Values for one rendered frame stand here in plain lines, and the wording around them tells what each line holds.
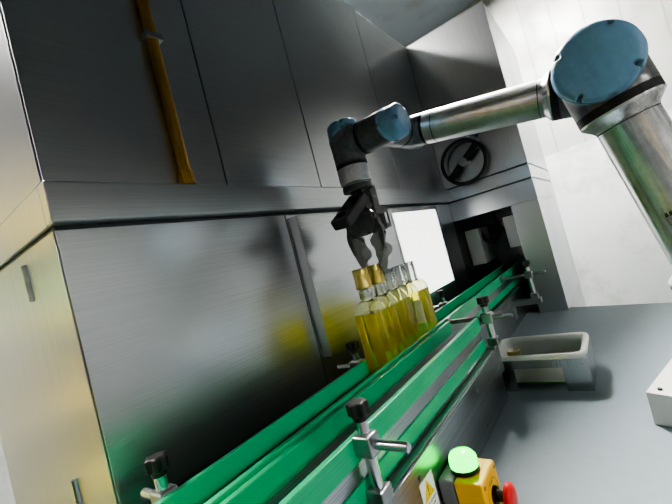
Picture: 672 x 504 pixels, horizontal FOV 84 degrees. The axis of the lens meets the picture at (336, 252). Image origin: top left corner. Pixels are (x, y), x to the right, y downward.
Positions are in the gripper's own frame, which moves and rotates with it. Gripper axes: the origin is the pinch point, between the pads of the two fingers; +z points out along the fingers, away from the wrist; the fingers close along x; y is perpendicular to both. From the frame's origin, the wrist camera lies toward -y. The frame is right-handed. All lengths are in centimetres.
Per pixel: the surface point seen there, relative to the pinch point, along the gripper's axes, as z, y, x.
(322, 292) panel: 2.4, -5.6, 12.2
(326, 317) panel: 8.3, -6.4, 12.2
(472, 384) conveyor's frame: 27.8, 0.7, -15.3
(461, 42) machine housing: -86, 107, -9
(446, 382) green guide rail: 24.2, -6.8, -13.4
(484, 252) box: 10, 119, 9
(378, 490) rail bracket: 25.2, -37.6, -15.4
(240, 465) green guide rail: 20.9, -43.2, 3.2
